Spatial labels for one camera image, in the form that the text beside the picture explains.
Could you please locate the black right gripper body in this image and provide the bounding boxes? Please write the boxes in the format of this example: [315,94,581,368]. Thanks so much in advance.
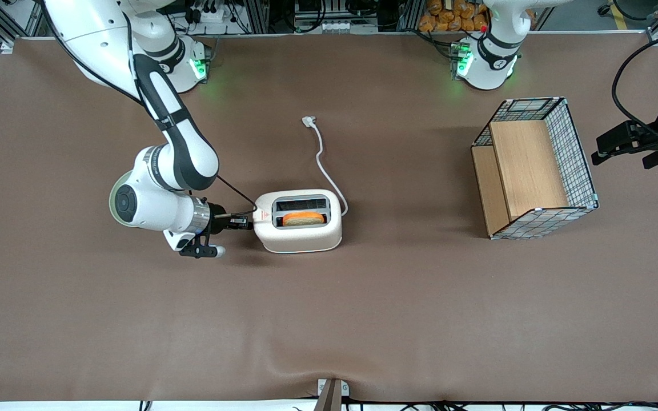
[209,201,230,236]

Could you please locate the white toaster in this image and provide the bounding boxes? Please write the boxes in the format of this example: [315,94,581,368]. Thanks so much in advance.
[253,189,343,254]

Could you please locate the toast slice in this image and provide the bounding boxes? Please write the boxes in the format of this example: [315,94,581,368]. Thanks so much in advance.
[282,212,326,227]

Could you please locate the light green plate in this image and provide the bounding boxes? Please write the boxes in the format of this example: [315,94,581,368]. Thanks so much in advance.
[109,182,161,228]

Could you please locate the brown table cover mat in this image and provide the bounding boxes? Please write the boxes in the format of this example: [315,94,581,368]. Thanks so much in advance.
[0,31,658,404]

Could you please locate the white power strip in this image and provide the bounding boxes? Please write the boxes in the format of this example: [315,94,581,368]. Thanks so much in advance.
[183,0,242,25]

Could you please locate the bag of orange bread rolls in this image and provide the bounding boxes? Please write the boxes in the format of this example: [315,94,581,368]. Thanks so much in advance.
[419,0,491,33]

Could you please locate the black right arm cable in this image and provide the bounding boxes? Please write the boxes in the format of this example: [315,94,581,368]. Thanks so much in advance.
[41,0,259,219]

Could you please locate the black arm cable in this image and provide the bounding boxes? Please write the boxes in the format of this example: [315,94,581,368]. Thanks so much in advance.
[41,0,259,219]
[611,29,658,144]

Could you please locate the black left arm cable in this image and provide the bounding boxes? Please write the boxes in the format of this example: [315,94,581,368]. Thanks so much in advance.
[611,29,658,144]

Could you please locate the wire basket with wooden shelf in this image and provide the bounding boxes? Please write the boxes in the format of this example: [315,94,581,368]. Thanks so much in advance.
[471,96,599,240]

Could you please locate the white toaster power cord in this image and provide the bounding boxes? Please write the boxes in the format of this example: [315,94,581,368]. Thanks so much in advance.
[302,115,348,217]

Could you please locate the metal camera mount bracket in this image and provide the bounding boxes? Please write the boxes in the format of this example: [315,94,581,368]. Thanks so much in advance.
[316,378,351,411]

